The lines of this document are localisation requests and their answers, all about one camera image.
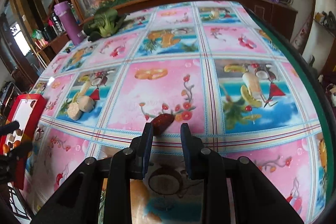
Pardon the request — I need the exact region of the green leafy vegetable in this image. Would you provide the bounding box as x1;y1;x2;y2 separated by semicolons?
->
83;7;126;42

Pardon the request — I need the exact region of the red white shallow box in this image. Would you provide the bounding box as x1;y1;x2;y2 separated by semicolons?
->
1;94;47;190

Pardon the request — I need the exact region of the colourful fruit print tablecloth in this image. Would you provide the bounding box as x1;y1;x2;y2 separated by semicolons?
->
22;1;335;223

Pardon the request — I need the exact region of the red jujube date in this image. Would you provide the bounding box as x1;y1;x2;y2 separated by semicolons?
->
151;114;175;136

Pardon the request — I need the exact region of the purple thermos bottle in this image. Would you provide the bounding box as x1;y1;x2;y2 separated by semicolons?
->
54;2;85;46

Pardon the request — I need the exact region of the orange tangerine left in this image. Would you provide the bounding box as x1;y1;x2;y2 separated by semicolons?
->
3;143;10;154

